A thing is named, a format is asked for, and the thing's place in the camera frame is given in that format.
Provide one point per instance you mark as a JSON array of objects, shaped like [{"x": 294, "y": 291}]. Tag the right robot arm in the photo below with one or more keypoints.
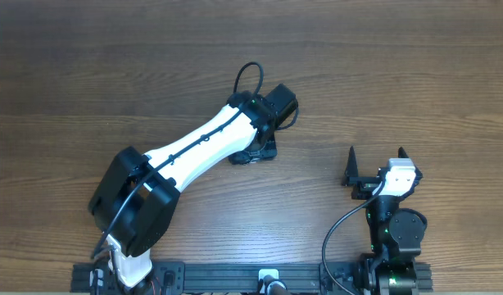
[{"x": 405, "y": 231}]

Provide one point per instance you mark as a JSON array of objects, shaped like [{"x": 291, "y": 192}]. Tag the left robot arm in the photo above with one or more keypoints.
[{"x": 202, "y": 147}]

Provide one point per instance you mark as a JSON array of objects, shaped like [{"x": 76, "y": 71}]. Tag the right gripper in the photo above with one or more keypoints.
[{"x": 364, "y": 186}]

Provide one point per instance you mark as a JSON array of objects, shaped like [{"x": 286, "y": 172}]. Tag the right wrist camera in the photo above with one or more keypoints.
[{"x": 399, "y": 176}]

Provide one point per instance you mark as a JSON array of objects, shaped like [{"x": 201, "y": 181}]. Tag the mounting rail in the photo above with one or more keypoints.
[{"x": 227, "y": 278}]

